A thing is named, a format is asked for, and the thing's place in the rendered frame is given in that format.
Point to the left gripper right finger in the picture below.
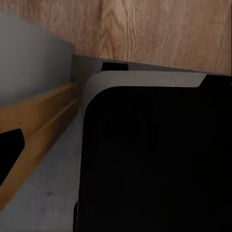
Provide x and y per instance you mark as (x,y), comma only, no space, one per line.
(224,143)

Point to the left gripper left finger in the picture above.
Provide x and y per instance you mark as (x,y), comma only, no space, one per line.
(12,144)

